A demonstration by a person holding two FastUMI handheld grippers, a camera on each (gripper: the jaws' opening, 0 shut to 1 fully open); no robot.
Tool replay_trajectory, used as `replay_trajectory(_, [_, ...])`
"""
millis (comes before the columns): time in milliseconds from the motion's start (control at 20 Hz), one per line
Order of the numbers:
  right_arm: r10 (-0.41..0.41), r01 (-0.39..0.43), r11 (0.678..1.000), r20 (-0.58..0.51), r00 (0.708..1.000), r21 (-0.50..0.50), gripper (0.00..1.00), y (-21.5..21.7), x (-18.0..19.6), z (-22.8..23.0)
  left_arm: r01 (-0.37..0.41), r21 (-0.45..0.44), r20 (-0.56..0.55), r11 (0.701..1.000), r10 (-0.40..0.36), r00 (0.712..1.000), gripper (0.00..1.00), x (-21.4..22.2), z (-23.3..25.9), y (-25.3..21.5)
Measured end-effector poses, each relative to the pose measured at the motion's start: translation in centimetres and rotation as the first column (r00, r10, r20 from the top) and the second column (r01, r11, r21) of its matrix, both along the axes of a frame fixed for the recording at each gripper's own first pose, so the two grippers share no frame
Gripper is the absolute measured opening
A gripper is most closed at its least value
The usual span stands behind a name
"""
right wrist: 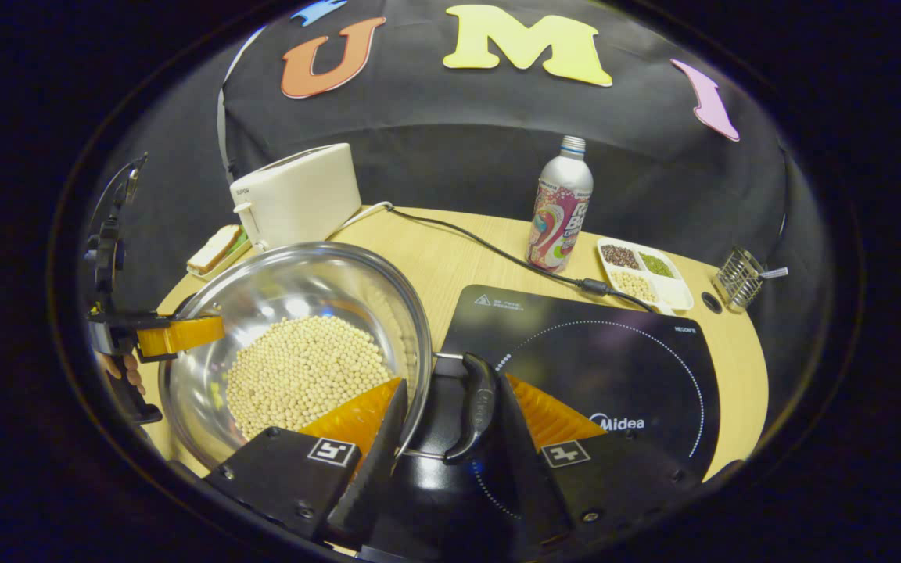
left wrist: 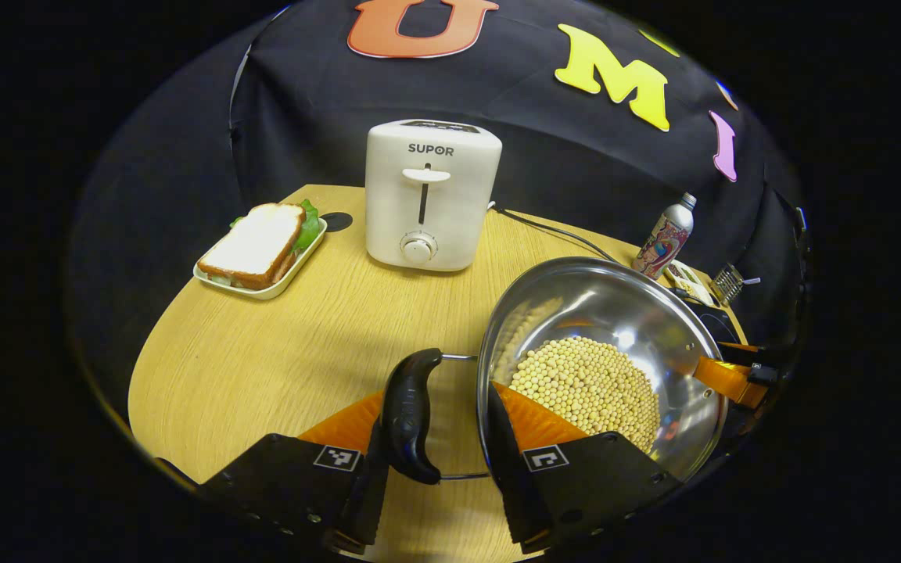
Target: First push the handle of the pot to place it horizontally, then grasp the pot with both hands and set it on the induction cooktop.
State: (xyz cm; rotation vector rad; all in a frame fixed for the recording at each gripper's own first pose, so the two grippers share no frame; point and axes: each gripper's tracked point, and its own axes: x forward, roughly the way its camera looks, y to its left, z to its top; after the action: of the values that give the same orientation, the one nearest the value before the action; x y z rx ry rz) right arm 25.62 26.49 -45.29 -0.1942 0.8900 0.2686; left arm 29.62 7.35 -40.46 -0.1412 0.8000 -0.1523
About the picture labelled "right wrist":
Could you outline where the metal wire holder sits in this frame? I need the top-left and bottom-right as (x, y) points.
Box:
(713, 246), (789, 314)

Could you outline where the pile of yellow soybeans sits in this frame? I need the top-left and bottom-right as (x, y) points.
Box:
(225, 315), (395, 440)

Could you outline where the sandwich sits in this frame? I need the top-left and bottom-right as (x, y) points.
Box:
(187, 224), (244, 274)

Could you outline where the white power cable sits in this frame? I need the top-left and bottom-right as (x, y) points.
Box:
(325, 201), (394, 239)

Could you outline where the white toaster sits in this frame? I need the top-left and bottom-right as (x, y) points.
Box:
(229, 142), (363, 251)

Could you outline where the black induction cooktop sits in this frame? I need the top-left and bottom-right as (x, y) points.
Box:
(357, 284), (723, 548)

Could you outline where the white sandwich tray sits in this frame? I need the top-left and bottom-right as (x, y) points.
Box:
(185, 227), (252, 281)

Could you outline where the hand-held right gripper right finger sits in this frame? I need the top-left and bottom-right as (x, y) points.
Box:
(494, 374), (705, 548)

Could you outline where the white divided grain tray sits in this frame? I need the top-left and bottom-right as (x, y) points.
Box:
(596, 237), (695, 315)

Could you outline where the stainless steel pot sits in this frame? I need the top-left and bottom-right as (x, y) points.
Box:
(157, 241), (498, 474)

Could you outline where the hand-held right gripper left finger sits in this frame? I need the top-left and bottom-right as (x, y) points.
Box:
(204, 378), (410, 548)

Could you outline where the black power cable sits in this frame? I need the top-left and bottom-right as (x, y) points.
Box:
(392, 205), (655, 310)

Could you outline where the silver drink bottle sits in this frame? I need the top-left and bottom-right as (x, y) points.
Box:
(526, 135), (594, 274)

